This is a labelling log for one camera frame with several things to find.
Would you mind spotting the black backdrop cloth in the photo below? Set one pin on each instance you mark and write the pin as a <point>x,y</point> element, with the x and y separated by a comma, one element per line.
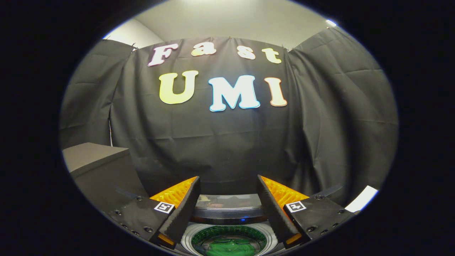
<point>220,142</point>

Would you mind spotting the green polo shirt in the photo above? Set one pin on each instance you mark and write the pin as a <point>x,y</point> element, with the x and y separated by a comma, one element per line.
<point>229,248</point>

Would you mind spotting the dark grey washing machine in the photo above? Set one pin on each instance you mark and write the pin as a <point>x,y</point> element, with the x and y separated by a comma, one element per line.
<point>227,231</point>

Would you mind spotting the small ceiling light panel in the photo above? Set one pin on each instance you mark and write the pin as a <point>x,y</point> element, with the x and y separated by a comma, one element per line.
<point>331,23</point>

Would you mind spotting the grey cabinet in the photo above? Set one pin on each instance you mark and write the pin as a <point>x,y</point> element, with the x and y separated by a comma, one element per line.
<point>96,167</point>

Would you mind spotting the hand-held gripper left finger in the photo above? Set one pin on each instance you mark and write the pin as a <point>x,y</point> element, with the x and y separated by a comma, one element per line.
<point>185,202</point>

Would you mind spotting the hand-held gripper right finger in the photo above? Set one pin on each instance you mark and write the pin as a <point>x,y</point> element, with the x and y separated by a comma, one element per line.
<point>272,206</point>

